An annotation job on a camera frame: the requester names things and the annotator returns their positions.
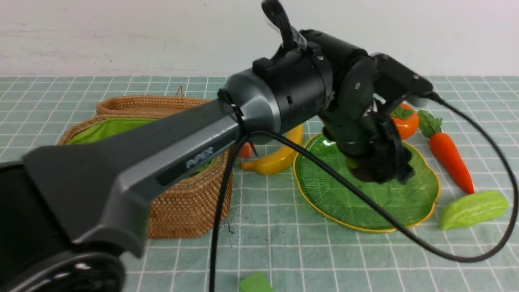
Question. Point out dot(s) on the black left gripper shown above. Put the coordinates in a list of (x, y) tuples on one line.
[(365, 134)]

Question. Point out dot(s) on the orange persimmon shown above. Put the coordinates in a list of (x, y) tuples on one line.
[(406, 120)]

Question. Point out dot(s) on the orange carrot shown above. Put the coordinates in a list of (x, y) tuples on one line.
[(445, 151)]

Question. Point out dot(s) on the yellow banana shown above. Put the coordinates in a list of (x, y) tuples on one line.
[(279, 160)]

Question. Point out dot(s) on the light green bitter gourd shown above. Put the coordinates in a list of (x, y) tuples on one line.
[(473, 209)]

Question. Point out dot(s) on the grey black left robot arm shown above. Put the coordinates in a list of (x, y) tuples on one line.
[(68, 212)]

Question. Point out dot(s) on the green leaf-shaped glass plate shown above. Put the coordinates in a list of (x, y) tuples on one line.
[(410, 204)]

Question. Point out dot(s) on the salmon pink foam cube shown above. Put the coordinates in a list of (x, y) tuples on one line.
[(246, 151)]

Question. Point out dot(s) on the green foam cube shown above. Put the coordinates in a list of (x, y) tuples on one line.
[(256, 282)]

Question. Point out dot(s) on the woven wicker basket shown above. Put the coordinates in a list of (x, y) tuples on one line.
[(187, 209)]

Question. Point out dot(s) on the woven wicker basket lid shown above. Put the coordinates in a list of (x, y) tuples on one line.
[(151, 106)]

